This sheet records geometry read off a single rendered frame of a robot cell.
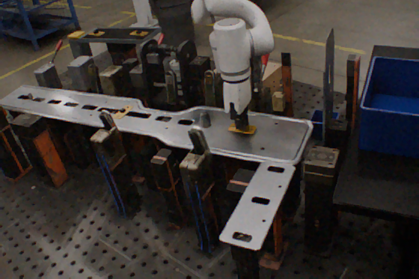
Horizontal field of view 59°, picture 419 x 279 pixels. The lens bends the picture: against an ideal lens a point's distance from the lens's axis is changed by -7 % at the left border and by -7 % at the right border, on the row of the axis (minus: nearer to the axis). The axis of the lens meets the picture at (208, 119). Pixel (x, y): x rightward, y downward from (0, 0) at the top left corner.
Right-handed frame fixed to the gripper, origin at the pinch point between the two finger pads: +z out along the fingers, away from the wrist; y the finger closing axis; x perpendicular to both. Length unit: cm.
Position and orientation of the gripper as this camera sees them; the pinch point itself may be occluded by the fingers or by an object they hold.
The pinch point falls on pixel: (242, 121)
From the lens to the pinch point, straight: 118.8
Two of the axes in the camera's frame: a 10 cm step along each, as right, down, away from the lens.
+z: 1.5, 8.3, 5.4
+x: 8.9, 1.3, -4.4
